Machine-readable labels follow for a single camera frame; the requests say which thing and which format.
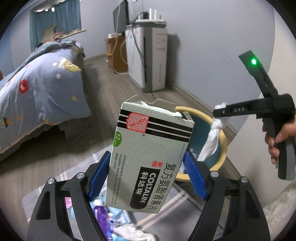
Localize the white tissue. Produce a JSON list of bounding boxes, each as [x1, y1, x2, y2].
[[197, 116, 229, 162]]

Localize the grey Coltalin medicine box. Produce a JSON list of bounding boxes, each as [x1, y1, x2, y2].
[[105, 95, 195, 213]]

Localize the purple snack wrapper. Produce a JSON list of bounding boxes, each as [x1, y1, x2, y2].
[[65, 197, 113, 240]]

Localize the yellow rimmed teal trash bin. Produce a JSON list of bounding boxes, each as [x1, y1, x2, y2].
[[176, 106, 229, 171]]

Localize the person's right hand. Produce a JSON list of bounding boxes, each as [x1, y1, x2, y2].
[[262, 117, 296, 164]]

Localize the grey checked rug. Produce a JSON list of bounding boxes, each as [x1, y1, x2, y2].
[[22, 144, 209, 241]]

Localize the white air purifier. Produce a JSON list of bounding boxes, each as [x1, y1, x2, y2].
[[125, 20, 168, 93]]

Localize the blue patterned duvet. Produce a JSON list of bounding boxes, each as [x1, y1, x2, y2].
[[1, 40, 90, 154]]

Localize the white wifi router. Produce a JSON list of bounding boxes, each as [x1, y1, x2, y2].
[[135, 8, 163, 22]]

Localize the wooden side cabinet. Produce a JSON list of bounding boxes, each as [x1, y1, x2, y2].
[[104, 36, 128, 74]]

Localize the black monitor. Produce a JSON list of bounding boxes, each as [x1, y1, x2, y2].
[[113, 0, 130, 34]]

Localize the white power cable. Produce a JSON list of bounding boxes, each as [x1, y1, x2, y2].
[[110, 34, 130, 75]]

